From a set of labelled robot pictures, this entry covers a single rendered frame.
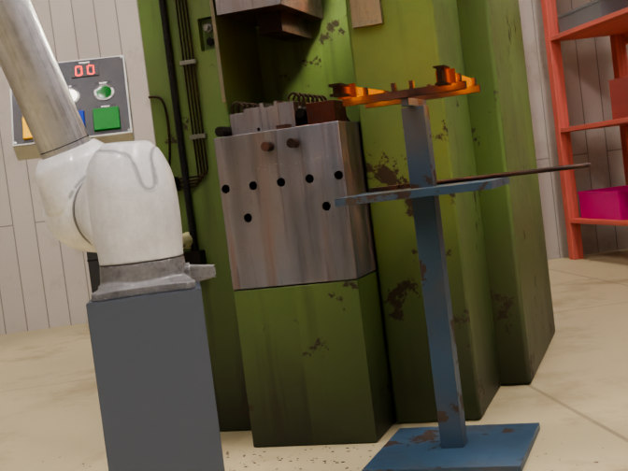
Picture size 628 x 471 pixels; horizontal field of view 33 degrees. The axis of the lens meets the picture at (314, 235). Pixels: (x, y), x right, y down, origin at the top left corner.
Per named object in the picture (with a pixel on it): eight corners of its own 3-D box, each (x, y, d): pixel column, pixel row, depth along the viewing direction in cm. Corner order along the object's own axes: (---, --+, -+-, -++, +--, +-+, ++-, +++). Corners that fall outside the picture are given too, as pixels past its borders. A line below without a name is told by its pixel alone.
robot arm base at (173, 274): (218, 285, 184) (214, 253, 184) (91, 302, 181) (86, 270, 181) (215, 277, 202) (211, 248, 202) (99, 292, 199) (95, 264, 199)
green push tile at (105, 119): (120, 127, 300) (118, 105, 303) (94, 130, 299) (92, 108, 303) (121, 131, 301) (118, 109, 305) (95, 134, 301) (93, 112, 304)
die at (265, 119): (295, 127, 301) (292, 98, 301) (232, 136, 307) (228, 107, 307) (336, 128, 341) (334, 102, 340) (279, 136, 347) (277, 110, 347)
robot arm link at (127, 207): (117, 266, 180) (100, 139, 179) (79, 266, 195) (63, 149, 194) (201, 253, 189) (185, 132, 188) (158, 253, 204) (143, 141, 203)
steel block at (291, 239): (357, 278, 293) (337, 121, 291) (233, 290, 305) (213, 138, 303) (402, 257, 346) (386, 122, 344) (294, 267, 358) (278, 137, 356)
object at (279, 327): (378, 443, 296) (357, 279, 293) (252, 448, 308) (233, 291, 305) (419, 396, 349) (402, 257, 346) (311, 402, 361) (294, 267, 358)
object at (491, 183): (492, 189, 252) (491, 180, 252) (335, 206, 265) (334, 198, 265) (509, 183, 281) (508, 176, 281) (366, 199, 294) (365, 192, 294)
